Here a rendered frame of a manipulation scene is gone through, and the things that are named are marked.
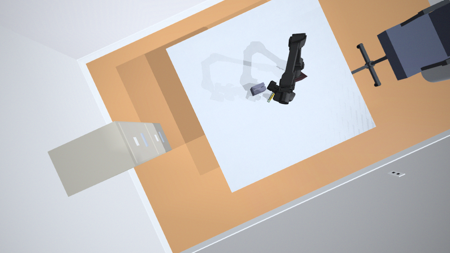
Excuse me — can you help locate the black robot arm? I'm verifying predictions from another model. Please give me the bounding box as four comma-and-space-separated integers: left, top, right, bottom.
273, 33, 307, 104

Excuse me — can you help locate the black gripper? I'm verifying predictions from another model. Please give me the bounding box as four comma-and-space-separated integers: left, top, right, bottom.
267, 81, 295, 102

